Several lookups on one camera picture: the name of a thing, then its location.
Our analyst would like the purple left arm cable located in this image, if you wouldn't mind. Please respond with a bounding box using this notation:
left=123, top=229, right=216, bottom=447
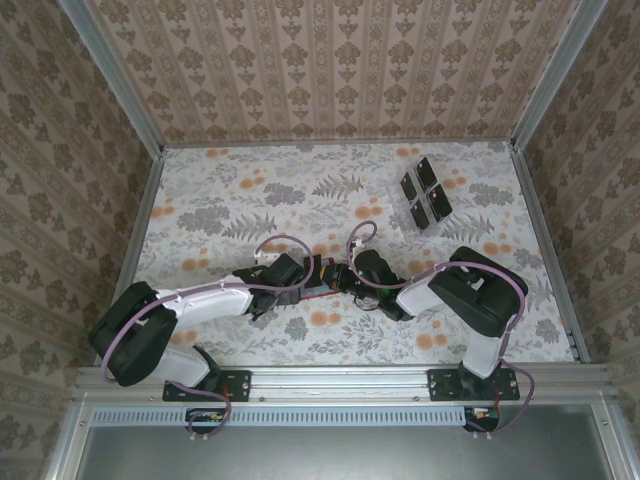
left=101, top=234, right=324, bottom=441

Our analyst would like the aluminium frame post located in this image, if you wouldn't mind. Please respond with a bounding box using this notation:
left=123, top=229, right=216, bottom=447
left=59, top=0, right=166, bottom=154
left=509, top=0, right=601, bottom=151

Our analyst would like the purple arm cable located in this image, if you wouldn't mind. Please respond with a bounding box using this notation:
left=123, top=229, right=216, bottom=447
left=101, top=234, right=324, bottom=441
left=347, top=219, right=539, bottom=441

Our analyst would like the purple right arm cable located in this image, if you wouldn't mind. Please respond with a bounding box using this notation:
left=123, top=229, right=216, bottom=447
left=347, top=219, right=539, bottom=441

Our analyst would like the black credit card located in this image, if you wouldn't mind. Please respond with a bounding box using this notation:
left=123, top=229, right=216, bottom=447
left=408, top=199, right=433, bottom=233
left=399, top=173, right=422, bottom=201
left=424, top=183, right=454, bottom=222
left=414, top=157, right=439, bottom=187

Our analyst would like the aluminium mounting rail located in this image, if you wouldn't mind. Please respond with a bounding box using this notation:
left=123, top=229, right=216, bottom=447
left=74, top=364, right=614, bottom=401

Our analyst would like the grey metal sheet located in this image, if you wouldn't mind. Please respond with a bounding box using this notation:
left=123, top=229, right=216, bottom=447
left=74, top=424, right=609, bottom=480

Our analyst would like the white slotted cable duct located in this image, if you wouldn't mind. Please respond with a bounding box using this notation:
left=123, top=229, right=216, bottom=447
left=92, top=405, right=474, bottom=427

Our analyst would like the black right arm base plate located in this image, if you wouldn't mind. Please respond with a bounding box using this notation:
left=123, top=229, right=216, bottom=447
left=428, top=368, right=521, bottom=403

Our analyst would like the black cable connector box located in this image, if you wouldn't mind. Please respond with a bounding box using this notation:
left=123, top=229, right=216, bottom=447
left=462, top=405, right=501, bottom=432
left=184, top=407, right=226, bottom=434

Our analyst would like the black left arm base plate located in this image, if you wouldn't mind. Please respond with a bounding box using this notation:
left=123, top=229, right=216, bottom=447
left=162, top=368, right=251, bottom=403

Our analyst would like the red leather card holder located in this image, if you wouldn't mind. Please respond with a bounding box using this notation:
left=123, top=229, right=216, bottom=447
left=298, top=256, right=346, bottom=301

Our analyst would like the clear acrylic card stand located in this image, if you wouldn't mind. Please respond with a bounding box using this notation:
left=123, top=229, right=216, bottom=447
left=384, top=156, right=455, bottom=240

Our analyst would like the aluminium side rail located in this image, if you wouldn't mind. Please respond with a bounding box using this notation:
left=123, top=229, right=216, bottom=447
left=94, top=147, right=166, bottom=366
left=509, top=144, right=591, bottom=364

